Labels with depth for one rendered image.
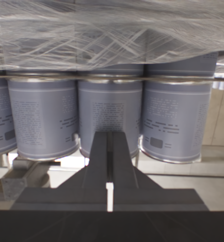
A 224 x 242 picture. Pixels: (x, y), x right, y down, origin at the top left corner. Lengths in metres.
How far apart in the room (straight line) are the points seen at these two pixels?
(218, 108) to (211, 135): 0.51
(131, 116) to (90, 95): 0.04
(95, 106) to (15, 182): 0.25
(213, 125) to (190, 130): 3.29
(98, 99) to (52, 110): 0.04
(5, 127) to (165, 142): 0.16
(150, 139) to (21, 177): 0.25
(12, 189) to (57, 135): 0.22
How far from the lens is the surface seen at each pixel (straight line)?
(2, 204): 0.57
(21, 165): 0.38
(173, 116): 0.17
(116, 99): 0.15
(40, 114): 0.17
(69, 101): 0.17
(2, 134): 0.21
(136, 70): 0.16
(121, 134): 0.15
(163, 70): 0.16
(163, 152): 0.18
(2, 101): 0.20
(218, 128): 3.53
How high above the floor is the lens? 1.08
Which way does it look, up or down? 17 degrees up
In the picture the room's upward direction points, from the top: 177 degrees counter-clockwise
